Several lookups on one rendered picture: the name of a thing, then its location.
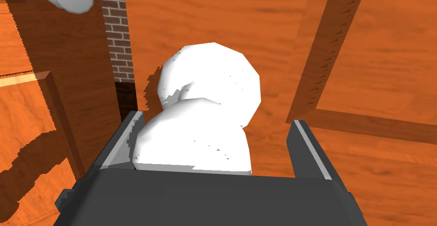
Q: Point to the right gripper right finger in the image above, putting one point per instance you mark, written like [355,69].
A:
[309,150]

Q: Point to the white door knob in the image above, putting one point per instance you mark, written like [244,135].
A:
[205,113]

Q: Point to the orange wooden door leaf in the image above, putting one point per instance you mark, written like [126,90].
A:
[341,65]

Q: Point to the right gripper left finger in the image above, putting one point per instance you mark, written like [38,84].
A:
[119,147]

